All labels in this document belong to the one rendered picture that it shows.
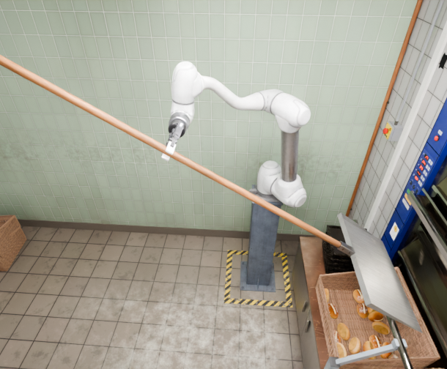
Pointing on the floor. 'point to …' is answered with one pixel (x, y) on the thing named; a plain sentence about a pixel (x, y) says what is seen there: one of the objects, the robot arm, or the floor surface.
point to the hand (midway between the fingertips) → (168, 151)
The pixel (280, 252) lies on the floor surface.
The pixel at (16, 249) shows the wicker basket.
